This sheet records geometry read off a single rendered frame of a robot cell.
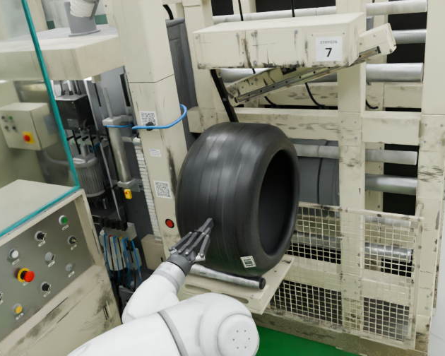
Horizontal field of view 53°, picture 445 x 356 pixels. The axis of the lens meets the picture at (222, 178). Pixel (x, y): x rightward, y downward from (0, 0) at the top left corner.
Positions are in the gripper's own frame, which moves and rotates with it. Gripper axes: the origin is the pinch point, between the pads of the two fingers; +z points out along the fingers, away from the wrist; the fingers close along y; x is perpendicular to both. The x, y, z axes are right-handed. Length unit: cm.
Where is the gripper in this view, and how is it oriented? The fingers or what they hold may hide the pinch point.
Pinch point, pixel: (206, 228)
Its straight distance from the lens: 147.0
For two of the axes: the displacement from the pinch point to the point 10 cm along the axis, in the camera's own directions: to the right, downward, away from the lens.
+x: 1.9, 8.3, 5.2
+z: 4.4, -5.5, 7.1
